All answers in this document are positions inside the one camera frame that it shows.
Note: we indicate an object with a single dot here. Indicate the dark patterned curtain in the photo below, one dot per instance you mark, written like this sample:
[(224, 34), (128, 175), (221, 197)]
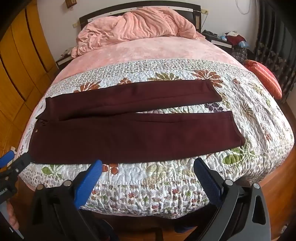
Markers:
[(277, 46)]

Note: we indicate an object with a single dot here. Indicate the beige wall socket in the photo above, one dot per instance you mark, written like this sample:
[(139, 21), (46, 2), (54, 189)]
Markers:
[(76, 24), (204, 11)]

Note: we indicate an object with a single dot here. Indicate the wooden wardrobe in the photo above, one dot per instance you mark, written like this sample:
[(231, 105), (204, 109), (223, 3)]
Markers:
[(20, 69)]

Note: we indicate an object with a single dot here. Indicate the small bedside table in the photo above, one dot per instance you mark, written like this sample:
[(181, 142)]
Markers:
[(63, 60)]

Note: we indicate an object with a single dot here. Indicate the dark wooden headboard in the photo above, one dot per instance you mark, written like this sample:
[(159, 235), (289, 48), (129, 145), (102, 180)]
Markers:
[(99, 11)]

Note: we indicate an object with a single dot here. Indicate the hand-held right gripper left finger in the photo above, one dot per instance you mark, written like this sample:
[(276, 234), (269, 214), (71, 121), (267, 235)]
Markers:
[(89, 185)]

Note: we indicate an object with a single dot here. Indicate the plaid fabric bag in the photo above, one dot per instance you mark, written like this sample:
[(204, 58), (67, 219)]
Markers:
[(239, 54)]

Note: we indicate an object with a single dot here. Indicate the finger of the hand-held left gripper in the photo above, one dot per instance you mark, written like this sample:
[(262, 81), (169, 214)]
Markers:
[(6, 160), (22, 163)]

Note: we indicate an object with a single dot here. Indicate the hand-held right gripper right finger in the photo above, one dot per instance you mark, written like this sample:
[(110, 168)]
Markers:
[(208, 183)]

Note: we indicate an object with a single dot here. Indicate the blue plastic bag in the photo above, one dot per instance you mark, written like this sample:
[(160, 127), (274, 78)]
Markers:
[(243, 44)]

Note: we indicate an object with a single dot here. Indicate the person's left hand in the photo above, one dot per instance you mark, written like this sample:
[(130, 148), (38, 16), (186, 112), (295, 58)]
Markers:
[(12, 215)]

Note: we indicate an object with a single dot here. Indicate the orange red cushion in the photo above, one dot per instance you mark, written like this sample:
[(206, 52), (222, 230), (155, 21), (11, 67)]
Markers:
[(266, 76)]

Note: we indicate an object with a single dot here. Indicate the floral quilted bedspread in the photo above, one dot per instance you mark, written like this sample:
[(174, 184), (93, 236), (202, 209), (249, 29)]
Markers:
[(161, 180)]

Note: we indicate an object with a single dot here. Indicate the dark red cloth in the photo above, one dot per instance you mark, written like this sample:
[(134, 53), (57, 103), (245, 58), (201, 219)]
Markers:
[(235, 39)]

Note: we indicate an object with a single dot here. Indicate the pink bed sheet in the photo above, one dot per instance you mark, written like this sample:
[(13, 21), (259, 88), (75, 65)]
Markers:
[(150, 51)]

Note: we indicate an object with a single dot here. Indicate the crumpled pink blanket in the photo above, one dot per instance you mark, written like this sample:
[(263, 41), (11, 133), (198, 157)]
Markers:
[(138, 25)]

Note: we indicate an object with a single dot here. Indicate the small wooden wall box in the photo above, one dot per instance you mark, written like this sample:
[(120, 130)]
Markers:
[(72, 2)]

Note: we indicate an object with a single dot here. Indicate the maroon pants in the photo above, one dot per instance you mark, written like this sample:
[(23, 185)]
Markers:
[(115, 136)]

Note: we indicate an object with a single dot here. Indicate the cluttered bedside table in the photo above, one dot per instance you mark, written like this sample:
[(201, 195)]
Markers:
[(219, 43)]

